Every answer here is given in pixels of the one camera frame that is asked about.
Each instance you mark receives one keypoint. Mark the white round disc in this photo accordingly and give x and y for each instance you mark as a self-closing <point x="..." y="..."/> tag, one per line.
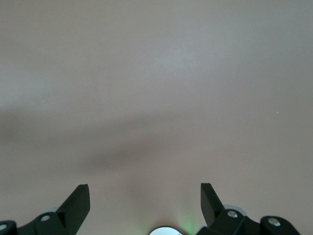
<point x="165" y="231"/>

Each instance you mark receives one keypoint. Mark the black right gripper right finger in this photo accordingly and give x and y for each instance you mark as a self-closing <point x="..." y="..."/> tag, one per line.
<point x="212" y="208"/>

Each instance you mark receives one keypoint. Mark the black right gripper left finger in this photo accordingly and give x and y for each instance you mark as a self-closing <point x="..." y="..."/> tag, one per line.
<point x="73" y="210"/>

